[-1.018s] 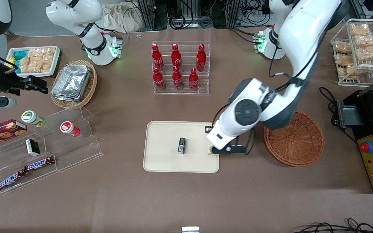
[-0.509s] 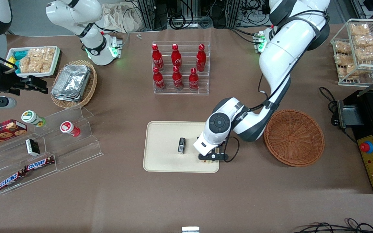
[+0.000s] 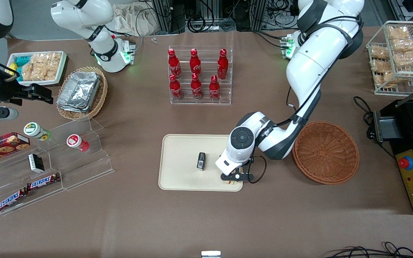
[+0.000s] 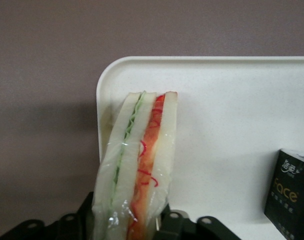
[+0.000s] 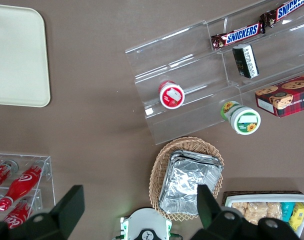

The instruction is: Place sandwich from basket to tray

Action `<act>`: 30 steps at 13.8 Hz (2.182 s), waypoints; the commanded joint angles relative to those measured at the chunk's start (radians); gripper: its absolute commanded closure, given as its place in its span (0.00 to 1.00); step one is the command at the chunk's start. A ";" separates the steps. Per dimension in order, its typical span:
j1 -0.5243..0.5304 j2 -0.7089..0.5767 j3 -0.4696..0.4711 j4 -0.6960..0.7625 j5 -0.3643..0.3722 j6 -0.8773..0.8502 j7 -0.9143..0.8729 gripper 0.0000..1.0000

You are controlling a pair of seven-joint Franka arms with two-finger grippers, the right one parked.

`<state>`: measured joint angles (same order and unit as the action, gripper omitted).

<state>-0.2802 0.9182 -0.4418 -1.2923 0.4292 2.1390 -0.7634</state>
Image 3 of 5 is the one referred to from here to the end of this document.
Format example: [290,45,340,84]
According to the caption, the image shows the cream plastic serving tray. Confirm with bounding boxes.
[159,134,243,192]

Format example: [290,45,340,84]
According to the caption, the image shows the rice cracker snack pack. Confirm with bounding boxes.
[374,72,400,88]
[21,62,37,81]
[370,46,390,60]
[392,50,413,68]
[34,53,49,81]
[388,26,410,40]
[371,59,393,73]
[391,38,413,52]
[46,53,62,81]

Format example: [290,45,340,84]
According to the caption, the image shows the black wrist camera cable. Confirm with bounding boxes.
[248,155,267,184]

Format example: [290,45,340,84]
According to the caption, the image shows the white rectangular snack tray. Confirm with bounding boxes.
[7,51,67,87]

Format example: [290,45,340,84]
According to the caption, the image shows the black cable coil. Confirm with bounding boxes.
[187,14,207,33]

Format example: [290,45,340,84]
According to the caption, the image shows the dark left wrist camera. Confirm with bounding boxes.
[221,172,255,181]

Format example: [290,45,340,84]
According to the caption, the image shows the stack of aluminium foil trays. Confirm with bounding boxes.
[56,71,101,110]

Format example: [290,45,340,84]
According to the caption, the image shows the green sunflower lidded cup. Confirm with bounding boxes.
[24,122,51,141]

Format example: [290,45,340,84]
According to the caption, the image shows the black power cable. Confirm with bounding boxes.
[353,96,376,141]

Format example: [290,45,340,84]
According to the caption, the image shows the black floor cables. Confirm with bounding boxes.
[324,242,413,258]

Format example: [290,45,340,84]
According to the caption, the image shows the clear acrylic bottle rack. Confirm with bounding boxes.
[168,46,233,105]

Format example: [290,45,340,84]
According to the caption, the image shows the brown Snickers chocolate bar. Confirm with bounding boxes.
[0,188,29,213]
[27,173,61,191]

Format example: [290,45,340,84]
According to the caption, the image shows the beige cloth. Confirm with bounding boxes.
[111,3,157,36]

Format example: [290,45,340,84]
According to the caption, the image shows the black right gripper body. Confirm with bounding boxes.
[0,77,32,108]

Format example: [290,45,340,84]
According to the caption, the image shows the oval light wicker basket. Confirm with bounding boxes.
[56,66,108,120]

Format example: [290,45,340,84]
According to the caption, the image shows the black machine with yellow panel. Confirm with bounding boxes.
[367,99,413,215]

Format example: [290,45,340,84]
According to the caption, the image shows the red tartan cookie box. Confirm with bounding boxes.
[0,132,30,166]

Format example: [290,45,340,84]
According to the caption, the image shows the clear acrylic stepped display stand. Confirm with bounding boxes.
[0,116,114,216]

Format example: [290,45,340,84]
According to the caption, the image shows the round brown wicker basket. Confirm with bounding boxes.
[292,121,360,185]

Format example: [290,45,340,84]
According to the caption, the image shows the small black white snack box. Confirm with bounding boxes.
[28,153,45,173]

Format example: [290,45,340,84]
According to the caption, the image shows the red cola bottle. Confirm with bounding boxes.
[190,48,202,77]
[209,75,221,101]
[217,49,229,80]
[191,73,203,100]
[169,74,183,100]
[168,49,182,79]

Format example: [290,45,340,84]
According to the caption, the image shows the red lidded strawberry cup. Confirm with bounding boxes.
[66,134,89,152]

